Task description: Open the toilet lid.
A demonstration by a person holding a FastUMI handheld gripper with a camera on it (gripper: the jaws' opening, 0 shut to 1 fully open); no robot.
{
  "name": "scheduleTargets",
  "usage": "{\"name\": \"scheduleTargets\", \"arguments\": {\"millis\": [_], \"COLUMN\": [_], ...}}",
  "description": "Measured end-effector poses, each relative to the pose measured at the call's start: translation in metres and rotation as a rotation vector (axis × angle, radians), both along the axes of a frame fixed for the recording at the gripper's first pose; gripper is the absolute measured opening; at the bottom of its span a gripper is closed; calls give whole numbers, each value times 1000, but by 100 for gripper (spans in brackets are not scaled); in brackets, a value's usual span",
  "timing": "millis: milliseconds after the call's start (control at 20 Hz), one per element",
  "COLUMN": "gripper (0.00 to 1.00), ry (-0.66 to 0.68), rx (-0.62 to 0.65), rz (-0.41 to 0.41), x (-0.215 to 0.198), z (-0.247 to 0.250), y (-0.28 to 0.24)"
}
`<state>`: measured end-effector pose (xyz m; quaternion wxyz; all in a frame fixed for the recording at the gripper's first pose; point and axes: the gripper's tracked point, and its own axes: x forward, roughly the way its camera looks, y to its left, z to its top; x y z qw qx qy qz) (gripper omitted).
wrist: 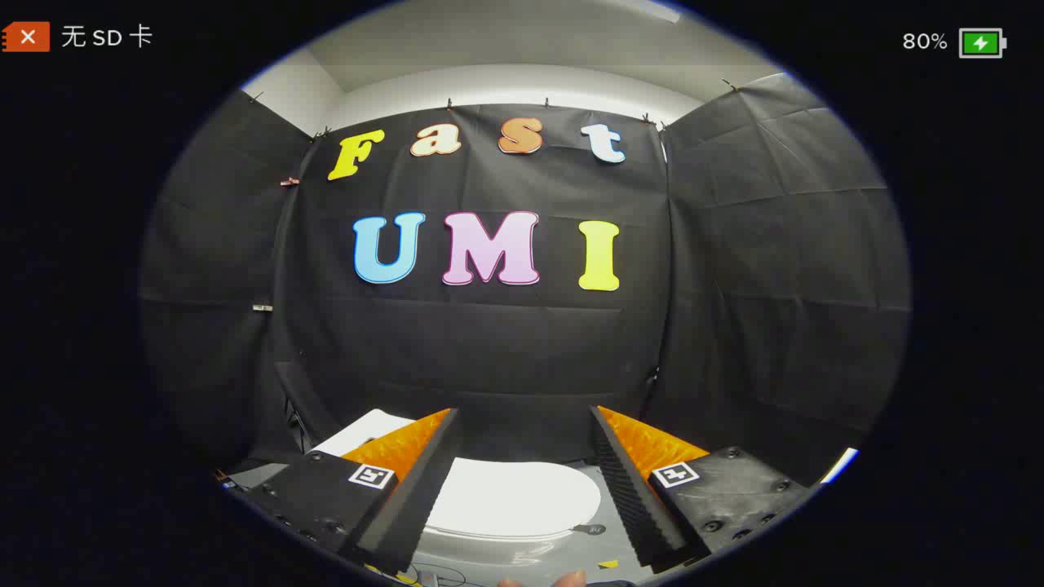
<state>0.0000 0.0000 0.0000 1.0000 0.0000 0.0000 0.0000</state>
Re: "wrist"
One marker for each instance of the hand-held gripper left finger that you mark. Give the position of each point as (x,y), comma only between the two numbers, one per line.
(416,497)

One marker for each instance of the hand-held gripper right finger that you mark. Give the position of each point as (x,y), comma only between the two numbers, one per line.
(628,497)

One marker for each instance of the white toilet lid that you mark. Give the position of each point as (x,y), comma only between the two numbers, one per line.
(514,497)

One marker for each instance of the white toilet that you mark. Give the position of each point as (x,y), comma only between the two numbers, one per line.
(369,427)

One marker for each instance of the black backdrop cloth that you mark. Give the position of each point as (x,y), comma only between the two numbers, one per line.
(489,350)

